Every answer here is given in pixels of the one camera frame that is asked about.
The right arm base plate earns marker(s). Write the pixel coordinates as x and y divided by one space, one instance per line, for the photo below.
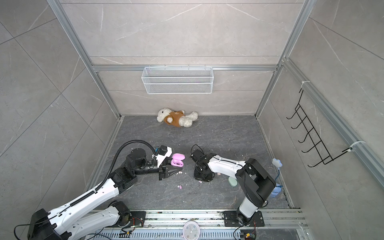
237 219

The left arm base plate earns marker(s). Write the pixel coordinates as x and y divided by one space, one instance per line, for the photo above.
134 219

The white round clock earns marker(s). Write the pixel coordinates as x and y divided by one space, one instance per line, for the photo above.
191 230

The mint green earbud case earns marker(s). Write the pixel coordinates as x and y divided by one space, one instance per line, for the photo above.
232 181

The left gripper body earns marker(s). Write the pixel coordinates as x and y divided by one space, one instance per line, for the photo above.
161 170

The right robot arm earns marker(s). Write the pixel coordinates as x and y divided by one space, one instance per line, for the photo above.
254 180

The purple earbud case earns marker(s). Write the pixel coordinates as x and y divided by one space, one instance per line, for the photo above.
177 160

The white teddy bear brown hoodie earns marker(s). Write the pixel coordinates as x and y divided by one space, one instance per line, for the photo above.
176 118

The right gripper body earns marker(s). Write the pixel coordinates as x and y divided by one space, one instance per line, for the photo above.
199 174

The white wire mesh basket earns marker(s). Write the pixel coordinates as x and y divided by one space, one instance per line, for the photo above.
178 80

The black wire hook rack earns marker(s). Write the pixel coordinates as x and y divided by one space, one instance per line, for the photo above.
313 135

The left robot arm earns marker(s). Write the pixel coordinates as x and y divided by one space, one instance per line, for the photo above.
72 220

